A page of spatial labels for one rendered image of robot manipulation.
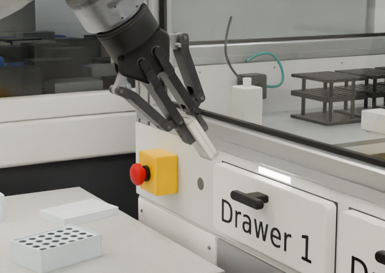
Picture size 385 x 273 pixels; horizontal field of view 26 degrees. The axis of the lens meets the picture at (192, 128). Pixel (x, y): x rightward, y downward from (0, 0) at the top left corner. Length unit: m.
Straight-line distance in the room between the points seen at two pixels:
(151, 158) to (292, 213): 0.38
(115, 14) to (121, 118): 0.98
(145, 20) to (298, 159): 0.31
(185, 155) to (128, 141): 0.55
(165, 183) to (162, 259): 0.15
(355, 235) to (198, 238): 0.44
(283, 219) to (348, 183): 0.14
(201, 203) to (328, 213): 0.36
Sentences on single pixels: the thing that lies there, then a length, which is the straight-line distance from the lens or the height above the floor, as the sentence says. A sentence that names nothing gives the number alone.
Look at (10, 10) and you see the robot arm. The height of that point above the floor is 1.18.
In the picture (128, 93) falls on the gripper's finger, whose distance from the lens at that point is 1.07.
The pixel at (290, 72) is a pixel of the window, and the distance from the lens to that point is 1.21.
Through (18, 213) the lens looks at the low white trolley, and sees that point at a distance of 1.70.
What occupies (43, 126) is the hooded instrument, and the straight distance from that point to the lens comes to 1.92.
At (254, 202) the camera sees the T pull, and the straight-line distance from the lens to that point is 1.19.
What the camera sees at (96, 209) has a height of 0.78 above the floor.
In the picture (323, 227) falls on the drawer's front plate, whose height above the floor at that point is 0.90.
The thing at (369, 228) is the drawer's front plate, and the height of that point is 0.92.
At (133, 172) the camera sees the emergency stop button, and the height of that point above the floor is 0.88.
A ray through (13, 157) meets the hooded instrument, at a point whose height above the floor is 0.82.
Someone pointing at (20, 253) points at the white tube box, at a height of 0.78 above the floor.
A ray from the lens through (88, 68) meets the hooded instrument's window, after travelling 1.96.
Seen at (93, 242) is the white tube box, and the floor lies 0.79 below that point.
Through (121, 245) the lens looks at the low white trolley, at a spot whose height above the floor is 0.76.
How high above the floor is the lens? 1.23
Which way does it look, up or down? 11 degrees down
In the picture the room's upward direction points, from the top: straight up
